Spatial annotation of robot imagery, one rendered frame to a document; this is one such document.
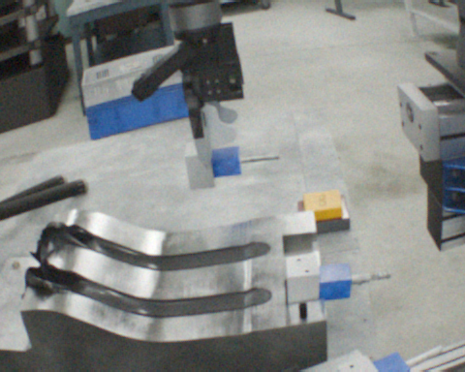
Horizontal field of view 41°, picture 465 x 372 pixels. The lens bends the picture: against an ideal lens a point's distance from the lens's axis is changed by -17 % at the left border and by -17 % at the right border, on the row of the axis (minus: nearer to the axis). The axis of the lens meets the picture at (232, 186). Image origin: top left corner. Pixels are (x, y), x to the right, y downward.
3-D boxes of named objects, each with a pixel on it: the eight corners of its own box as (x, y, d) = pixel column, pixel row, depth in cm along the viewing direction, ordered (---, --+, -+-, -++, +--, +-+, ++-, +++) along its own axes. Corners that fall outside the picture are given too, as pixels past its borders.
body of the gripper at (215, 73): (245, 104, 98) (232, 27, 93) (182, 112, 99) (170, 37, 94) (245, 87, 105) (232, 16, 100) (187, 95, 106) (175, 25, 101)
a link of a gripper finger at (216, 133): (241, 169, 100) (232, 102, 98) (198, 174, 101) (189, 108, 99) (242, 164, 103) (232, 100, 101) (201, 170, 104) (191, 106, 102)
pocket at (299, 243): (318, 254, 95) (316, 231, 93) (320, 274, 90) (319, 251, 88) (284, 259, 95) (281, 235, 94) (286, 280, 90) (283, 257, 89)
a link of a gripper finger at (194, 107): (203, 139, 98) (195, 77, 96) (192, 140, 98) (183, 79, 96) (206, 134, 103) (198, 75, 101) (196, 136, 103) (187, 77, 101)
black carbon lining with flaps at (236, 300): (271, 252, 94) (263, 186, 90) (274, 322, 80) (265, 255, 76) (40, 270, 97) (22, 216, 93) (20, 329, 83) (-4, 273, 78)
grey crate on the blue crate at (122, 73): (180, 66, 423) (177, 45, 416) (186, 83, 386) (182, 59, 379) (87, 89, 418) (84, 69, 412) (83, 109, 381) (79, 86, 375)
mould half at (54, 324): (317, 263, 102) (310, 180, 96) (327, 370, 79) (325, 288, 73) (17, 287, 106) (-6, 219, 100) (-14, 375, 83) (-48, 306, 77)
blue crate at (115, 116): (185, 96, 432) (180, 64, 422) (192, 117, 395) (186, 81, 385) (92, 119, 428) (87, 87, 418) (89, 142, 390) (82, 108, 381)
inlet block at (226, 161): (280, 165, 109) (275, 131, 107) (282, 179, 105) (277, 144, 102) (192, 175, 110) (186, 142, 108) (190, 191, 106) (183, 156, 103)
